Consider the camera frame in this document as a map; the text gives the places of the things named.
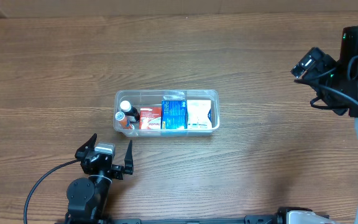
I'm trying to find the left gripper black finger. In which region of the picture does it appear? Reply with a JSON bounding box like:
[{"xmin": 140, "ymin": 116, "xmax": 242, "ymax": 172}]
[
  {"xmin": 124, "ymin": 140, "xmax": 134, "ymax": 175},
  {"xmin": 75, "ymin": 133, "xmax": 97, "ymax": 159}
]

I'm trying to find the orange tablet tube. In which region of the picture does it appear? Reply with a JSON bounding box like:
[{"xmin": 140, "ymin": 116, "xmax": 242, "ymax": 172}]
[{"xmin": 115, "ymin": 111, "xmax": 135, "ymax": 129}]

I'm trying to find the red caplets box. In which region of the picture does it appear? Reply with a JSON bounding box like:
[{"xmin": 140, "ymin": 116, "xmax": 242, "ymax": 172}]
[{"xmin": 140, "ymin": 107, "xmax": 162, "ymax": 130}]

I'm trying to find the dark brown syrup bottle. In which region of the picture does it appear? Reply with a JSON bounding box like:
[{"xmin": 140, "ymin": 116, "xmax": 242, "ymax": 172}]
[{"xmin": 119, "ymin": 100, "xmax": 140, "ymax": 123}]

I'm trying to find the blue lozenge box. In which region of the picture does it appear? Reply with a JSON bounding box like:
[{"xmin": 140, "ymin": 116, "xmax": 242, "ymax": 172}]
[{"xmin": 161, "ymin": 100, "xmax": 187, "ymax": 129}]

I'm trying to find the white medicine box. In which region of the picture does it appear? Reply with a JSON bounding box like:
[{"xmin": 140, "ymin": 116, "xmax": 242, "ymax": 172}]
[{"xmin": 186, "ymin": 100, "xmax": 212, "ymax": 129}]

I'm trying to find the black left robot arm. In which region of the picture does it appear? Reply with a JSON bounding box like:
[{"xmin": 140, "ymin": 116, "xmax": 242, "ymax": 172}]
[{"xmin": 65, "ymin": 134, "xmax": 134, "ymax": 223}]

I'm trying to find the clear plastic container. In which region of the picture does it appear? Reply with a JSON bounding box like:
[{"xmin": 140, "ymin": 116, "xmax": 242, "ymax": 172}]
[{"xmin": 113, "ymin": 90, "xmax": 220, "ymax": 138}]

